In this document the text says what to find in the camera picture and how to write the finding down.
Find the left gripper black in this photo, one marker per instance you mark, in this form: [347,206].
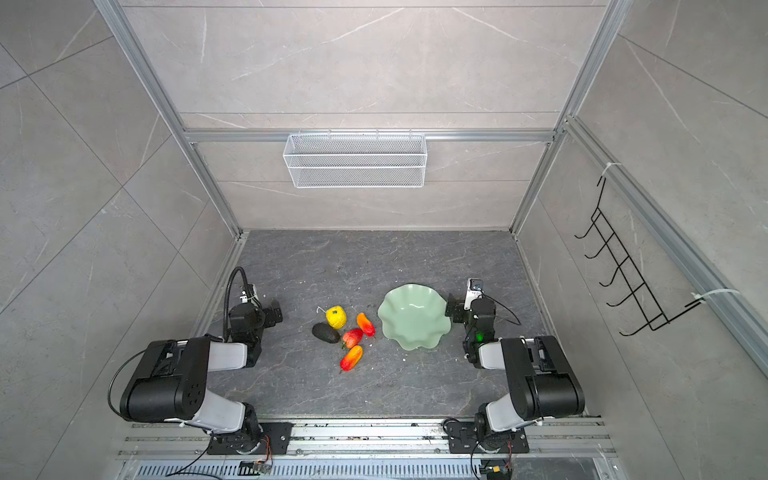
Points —
[267,313]

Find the yellow fake lemon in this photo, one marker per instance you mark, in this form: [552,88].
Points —
[336,317]

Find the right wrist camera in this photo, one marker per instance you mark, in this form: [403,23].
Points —
[474,291]

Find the red fake strawberry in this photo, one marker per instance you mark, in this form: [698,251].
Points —
[352,338]

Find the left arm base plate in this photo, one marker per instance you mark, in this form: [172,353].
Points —
[273,436]

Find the dark fake avocado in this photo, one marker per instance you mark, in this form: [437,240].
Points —
[325,333]

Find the light green wavy fruit bowl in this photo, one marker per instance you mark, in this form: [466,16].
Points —
[413,315]

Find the orange red fake mango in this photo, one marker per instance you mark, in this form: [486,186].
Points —
[351,359]
[365,325]

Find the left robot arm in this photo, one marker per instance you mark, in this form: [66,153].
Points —
[169,384]

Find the black wire hook rack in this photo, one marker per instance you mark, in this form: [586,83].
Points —
[627,272]

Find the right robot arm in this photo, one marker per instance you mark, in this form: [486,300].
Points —
[540,380]

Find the aluminium mounting rail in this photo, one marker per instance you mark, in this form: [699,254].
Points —
[367,448]

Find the white wire mesh basket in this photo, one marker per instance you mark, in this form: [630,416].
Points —
[356,160]

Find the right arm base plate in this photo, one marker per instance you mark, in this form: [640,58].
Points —
[464,437]

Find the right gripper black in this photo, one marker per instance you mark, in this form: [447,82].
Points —
[459,309]

